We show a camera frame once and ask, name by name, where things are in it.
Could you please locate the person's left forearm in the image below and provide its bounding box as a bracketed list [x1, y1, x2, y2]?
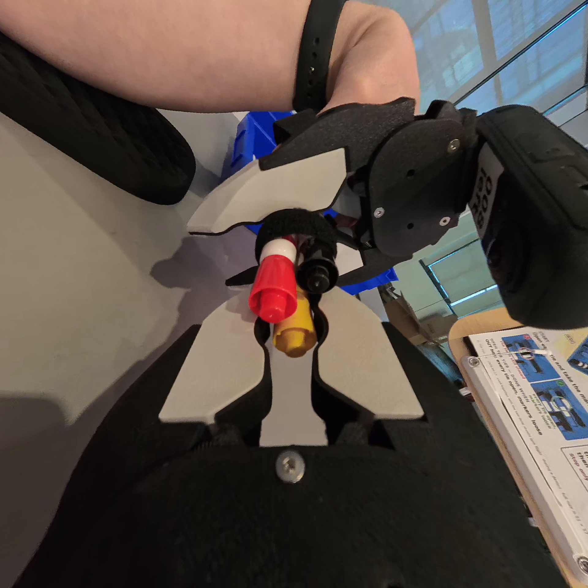
[0, 0, 322, 113]

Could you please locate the blue plastic bin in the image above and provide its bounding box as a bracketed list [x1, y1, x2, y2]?
[230, 110, 399, 296]

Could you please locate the yellow marker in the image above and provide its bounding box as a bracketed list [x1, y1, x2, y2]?
[272, 294, 319, 358]

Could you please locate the black wrist band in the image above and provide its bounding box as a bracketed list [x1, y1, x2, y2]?
[292, 0, 348, 112]

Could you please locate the black hook-and-loop strap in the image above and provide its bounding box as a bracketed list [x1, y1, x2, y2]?
[254, 209, 339, 267]

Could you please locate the cardboard box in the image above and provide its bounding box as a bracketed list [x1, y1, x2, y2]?
[381, 285, 458, 347]

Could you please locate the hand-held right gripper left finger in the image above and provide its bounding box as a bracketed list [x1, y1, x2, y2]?
[157, 292, 274, 446]

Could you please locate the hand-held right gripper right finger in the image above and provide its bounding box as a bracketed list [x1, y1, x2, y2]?
[311, 286, 425, 446]

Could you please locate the person's left hand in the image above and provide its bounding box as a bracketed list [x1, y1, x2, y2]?
[321, 0, 421, 115]

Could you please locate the red cap marker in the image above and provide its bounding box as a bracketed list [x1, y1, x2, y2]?
[248, 236, 300, 323]

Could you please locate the black cap marker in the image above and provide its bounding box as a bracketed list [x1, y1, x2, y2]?
[296, 250, 340, 293]

